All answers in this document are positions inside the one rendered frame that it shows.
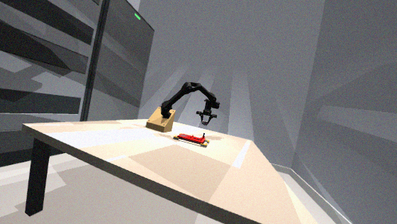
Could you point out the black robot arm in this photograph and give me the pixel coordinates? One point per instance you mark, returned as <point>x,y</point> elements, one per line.
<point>186,89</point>

